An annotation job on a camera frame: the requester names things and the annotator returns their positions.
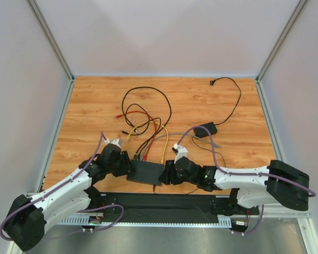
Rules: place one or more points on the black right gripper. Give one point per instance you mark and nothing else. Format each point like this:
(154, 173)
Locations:
(173, 172)

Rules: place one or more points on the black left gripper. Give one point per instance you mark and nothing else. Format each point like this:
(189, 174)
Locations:
(120, 162)

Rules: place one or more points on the black network switch box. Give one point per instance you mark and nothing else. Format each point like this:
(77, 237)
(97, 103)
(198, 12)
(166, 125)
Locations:
(145, 172)

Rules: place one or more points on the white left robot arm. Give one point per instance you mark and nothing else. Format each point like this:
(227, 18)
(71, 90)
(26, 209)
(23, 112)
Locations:
(29, 218)

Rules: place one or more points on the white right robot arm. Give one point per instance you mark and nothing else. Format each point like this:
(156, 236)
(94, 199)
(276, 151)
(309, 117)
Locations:
(277, 182)

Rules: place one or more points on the black power adapter brick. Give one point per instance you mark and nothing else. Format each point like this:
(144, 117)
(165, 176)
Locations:
(204, 130)

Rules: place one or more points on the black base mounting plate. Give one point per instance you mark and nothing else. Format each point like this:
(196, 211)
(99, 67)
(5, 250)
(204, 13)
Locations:
(175, 207)

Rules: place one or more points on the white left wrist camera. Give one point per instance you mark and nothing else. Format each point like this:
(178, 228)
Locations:
(117, 142)

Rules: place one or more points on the grey slotted cable duct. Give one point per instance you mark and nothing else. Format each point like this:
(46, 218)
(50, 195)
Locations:
(127, 220)

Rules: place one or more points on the black cable teal plug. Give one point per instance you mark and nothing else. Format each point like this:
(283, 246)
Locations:
(142, 107)

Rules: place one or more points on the aluminium front frame rail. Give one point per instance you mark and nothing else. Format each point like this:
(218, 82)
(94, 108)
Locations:
(270, 210)

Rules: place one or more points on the aluminium left frame post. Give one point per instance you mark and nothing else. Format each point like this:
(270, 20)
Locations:
(41, 20)

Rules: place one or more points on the aluminium frame post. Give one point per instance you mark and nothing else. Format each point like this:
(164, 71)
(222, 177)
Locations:
(41, 20)
(282, 38)

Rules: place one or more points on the aluminium right frame post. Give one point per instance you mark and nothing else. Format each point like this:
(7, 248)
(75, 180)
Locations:
(282, 38)

